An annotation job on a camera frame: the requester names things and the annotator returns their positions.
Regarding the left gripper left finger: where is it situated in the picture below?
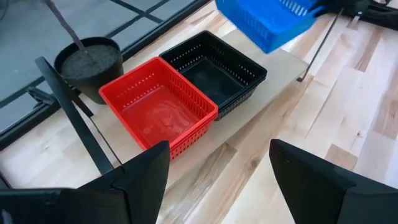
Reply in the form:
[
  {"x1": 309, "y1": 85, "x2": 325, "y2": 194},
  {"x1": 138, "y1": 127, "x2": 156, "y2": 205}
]
[{"x1": 0, "y1": 139, "x2": 170, "y2": 224}]

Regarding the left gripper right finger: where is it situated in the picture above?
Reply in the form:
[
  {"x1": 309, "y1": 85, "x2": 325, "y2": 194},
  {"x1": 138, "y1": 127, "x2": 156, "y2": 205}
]
[{"x1": 269, "y1": 138, "x2": 398, "y2": 224}]

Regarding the red plastic slotted basket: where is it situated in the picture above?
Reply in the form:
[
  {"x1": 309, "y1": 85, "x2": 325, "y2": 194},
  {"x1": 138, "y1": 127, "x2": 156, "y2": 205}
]
[
  {"x1": 136, "y1": 113, "x2": 219, "y2": 161},
  {"x1": 98, "y1": 56, "x2": 219, "y2": 153}
]

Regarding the blue plastic slotted basket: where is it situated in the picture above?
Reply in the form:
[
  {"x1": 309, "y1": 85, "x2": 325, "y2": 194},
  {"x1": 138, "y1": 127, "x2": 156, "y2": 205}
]
[{"x1": 215, "y1": 0, "x2": 326, "y2": 54}]

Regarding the light wooden shelf board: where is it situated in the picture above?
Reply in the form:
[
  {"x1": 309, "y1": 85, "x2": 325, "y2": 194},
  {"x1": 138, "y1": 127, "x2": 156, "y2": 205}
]
[{"x1": 93, "y1": 29, "x2": 309, "y2": 200}]

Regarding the black plant pot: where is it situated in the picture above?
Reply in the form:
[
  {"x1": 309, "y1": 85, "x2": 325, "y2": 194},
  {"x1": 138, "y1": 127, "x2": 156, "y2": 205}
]
[{"x1": 53, "y1": 36, "x2": 124, "y2": 105}]

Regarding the black table clamp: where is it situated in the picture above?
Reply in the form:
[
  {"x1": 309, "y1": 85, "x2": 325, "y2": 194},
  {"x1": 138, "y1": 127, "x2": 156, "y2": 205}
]
[{"x1": 26, "y1": 86, "x2": 57, "y2": 106}]

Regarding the black metal shelf frame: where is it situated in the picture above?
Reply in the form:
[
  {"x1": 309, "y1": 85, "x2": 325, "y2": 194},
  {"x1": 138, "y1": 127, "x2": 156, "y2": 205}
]
[{"x1": 34, "y1": 9, "x2": 345, "y2": 175}]

